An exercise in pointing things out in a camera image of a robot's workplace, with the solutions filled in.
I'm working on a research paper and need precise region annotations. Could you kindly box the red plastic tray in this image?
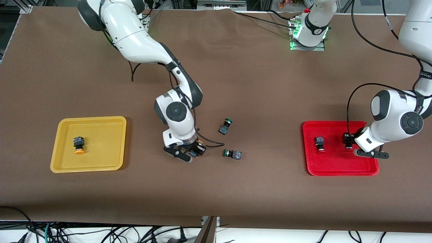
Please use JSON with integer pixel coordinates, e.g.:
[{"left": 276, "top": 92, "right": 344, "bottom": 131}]
[{"left": 302, "top": 120, "right": 380, "bottom": 177}]

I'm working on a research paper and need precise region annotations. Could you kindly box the brown table cover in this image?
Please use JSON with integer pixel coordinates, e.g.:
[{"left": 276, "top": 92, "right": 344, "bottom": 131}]
[{"left": 0, "top": 6, "right": 432, "bottom": 233}]

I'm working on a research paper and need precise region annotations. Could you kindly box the yellow plastic tray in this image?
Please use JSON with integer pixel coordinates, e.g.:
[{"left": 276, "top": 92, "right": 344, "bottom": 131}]
[{"left": 50, "top": 116, "right": 127, "bottom": 173}]

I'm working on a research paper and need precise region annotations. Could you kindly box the grey metal box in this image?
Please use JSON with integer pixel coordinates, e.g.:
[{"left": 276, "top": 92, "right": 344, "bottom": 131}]
[{"left": 197, "top": 0, "right": 247, "bottom": 11}]

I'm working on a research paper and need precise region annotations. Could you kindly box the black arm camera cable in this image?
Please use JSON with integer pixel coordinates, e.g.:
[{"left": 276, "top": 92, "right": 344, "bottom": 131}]
[
  {"left": 346, "top": 0, "right": 432, "bottom": 137},
  {"left": 100, "top": 29, "right": 225, "bottom": 149}
]

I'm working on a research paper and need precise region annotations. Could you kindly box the small metal bracket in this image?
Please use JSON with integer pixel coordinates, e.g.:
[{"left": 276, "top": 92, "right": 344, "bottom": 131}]
[{"left": 201, "top": 216, "right": 221, "bottom": 227}]

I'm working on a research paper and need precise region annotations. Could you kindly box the black cable on table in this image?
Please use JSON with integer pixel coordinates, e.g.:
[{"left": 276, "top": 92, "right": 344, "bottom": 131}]
[
  {"left": 231, "top": 9, "right": 294, "bottom": 29},
  {"left": 268, "top": 9, "right": 293, "bottom": 21}
]

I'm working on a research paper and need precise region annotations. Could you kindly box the green floor cable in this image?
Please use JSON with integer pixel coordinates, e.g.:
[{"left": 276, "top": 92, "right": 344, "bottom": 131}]
[{"left": 44, "top": 221, "right": 55, "bottom": 243}]

